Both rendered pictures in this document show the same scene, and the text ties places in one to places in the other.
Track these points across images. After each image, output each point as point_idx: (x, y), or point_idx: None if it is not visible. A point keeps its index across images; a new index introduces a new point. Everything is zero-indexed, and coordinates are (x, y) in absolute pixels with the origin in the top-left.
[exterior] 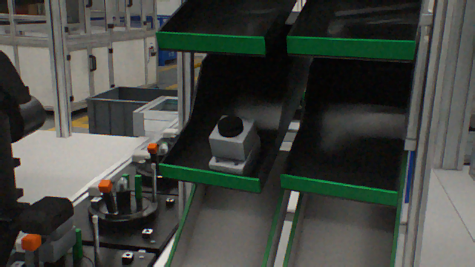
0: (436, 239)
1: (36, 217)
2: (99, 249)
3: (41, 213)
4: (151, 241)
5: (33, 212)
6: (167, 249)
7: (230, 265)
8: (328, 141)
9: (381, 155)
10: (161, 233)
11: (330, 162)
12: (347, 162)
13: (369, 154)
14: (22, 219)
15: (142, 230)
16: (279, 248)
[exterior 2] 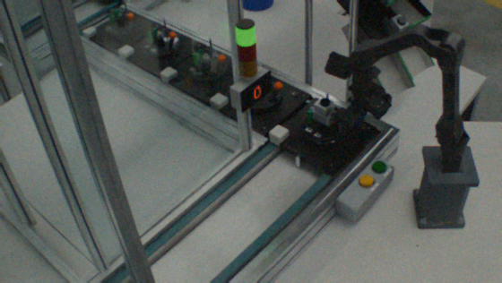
0: (315, 16)
1: (383, 90)
2: (298, 114)
3: (382, 89)
4: (303, 95)
5: (380, 90)
6: (308, 93)
7: (384, 70)
8: (393, 6)
9: (409, 3)
10: (295, 90)
11: (403, 13)
12: (406, 11)
13: (407, 4)
14: (380, 94)
15: (287, 96)
16: (289, 65)
